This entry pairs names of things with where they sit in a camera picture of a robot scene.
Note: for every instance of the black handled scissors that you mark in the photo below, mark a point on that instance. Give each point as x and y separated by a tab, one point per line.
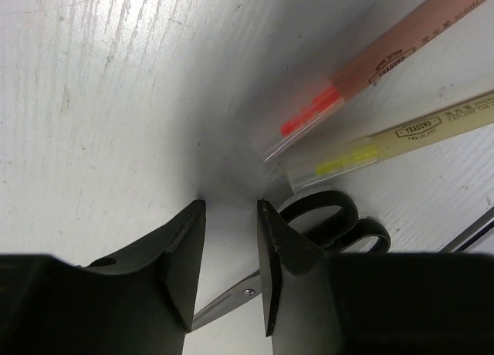
337	232

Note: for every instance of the slim yellow highlighter pen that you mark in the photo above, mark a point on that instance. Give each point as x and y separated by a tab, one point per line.
316	163

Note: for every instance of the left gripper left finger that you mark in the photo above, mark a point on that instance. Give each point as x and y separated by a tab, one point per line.
137	300

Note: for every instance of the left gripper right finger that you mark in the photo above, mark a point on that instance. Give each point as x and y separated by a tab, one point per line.
316	302

